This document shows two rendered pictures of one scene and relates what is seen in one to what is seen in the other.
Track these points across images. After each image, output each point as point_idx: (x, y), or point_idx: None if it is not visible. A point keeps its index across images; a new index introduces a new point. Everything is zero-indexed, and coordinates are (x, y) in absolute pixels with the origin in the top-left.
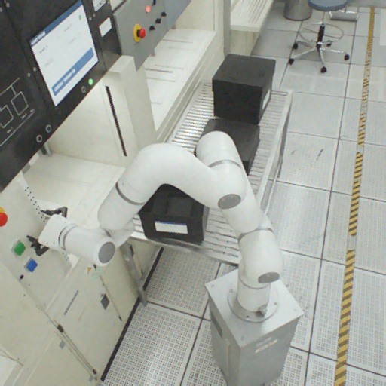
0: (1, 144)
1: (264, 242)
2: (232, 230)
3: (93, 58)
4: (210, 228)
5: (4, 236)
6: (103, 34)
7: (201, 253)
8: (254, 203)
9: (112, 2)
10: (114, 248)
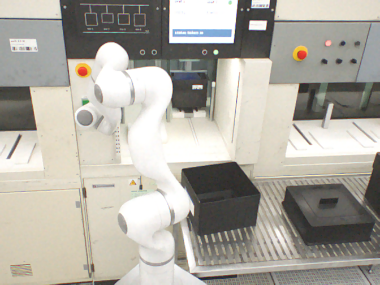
0: (112, 32)
1: (148, 199)
2: (226, 253)
3: (229, 38)
4: (216, 236)
5: (82, 86)
6: (251, 29)
7: (184, 238)
8: (143, 141)
9: (281, 14)
10: (91, 121)
